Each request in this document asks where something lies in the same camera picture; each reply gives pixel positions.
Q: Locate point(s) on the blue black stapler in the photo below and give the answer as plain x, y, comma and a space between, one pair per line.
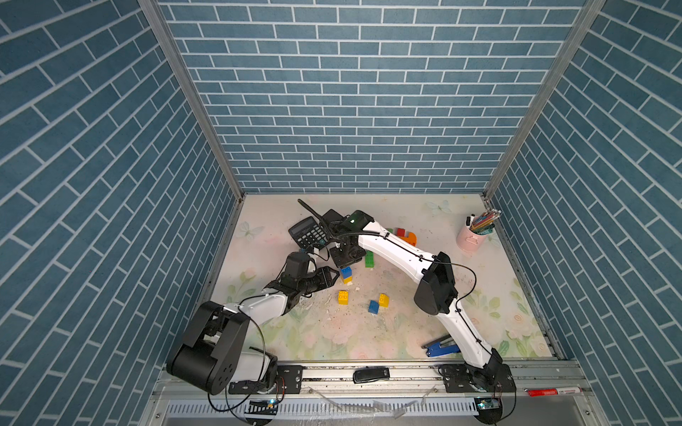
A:
442, 346

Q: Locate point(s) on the pink pencil cup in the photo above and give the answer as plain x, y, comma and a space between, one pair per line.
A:
469, 241

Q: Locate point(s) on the orange long lego brick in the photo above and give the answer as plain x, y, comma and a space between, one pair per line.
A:
411, 239

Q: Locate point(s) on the red marker pen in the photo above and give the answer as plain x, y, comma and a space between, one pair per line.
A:
558, 391

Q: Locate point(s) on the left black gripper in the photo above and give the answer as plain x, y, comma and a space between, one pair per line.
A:
323, 276

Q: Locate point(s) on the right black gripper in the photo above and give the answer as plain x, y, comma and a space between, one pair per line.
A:
334, 255

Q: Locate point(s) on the coloured pencils bundle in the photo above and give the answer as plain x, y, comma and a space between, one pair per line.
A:
484, 223

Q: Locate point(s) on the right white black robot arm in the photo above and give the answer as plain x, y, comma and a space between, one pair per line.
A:
437, 296

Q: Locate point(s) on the black usb dongle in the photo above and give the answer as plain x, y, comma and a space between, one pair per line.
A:
371, 375

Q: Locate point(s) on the dark green long lego brick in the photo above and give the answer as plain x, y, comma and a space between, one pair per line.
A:
369, 260

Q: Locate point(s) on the black desk calculator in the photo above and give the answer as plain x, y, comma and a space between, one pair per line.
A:
309, 235

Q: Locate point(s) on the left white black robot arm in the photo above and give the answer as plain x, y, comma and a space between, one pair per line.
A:
211, 353

